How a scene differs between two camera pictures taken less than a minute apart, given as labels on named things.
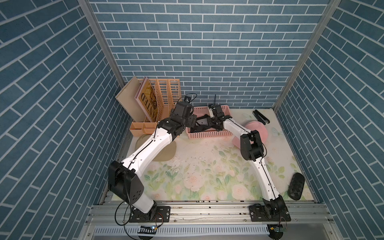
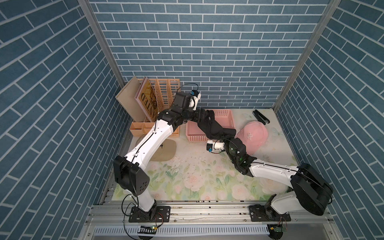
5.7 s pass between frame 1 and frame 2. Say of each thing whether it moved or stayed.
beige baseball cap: stayed
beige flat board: stayed
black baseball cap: moved
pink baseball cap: stayed
